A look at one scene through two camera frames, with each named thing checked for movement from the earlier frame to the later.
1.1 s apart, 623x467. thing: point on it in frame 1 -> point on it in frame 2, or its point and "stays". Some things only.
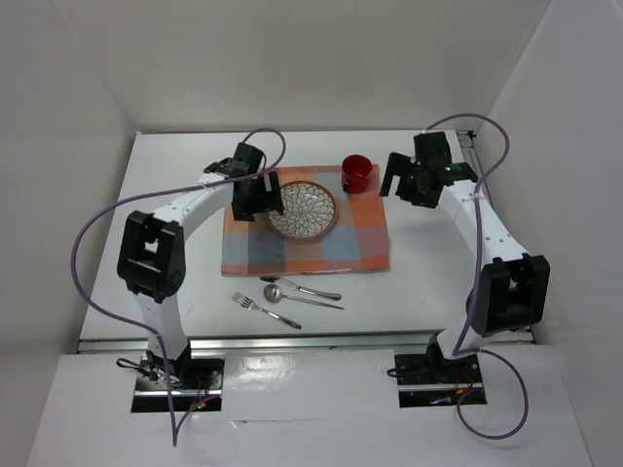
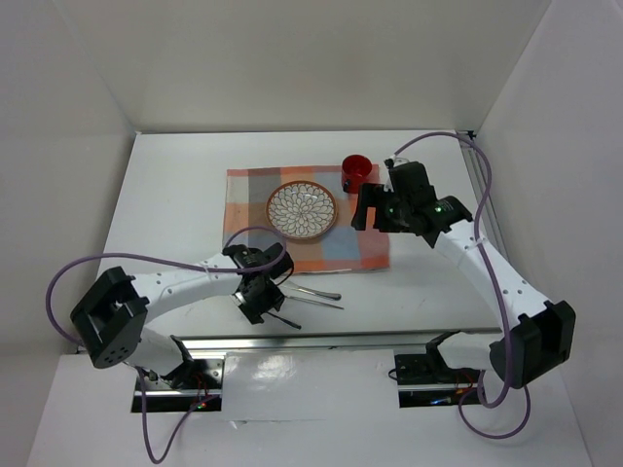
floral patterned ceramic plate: [310, 210] stays
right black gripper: [400, 164] -> [369, 196]
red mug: [354, 172] stays
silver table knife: [303, 289] stays
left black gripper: [269, 200] -> [274, 297]
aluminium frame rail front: [290, 341] stays
